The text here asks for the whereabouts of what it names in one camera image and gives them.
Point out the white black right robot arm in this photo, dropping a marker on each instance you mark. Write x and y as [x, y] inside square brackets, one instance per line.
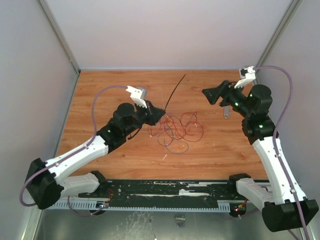
[286, 207]

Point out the aluminium corner post left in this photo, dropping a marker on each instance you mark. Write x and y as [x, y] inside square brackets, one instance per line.
[59, 34]

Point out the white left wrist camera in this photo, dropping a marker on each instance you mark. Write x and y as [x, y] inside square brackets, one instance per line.
[138, 95]

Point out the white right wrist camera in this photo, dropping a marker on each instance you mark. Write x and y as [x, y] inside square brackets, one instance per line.
[247, 75]

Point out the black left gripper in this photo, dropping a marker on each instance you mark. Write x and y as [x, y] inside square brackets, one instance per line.
[157, 113]

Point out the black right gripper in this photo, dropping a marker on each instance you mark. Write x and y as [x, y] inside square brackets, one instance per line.
[224, 93]

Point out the black zip tie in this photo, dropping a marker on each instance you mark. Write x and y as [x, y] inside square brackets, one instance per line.
[173, 91]

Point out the silver adjustable wrench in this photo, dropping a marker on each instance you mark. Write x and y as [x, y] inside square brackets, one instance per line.
[226, 112]

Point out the aluminium corner post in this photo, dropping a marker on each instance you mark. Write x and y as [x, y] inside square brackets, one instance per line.
[59, 34]
[279, 30]

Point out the aluminium corner post right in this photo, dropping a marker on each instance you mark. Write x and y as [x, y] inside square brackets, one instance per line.
[279, 30]

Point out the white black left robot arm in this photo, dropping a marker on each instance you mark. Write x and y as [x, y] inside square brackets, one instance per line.
[48, 181]

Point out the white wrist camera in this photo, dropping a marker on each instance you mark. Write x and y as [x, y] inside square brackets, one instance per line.
[247, 75]
[138, 95]

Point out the grey slotted cable duct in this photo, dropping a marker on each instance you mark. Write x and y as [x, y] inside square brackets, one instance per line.
[95, 205]

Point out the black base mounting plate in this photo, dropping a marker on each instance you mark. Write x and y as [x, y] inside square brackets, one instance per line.
[166, 193]

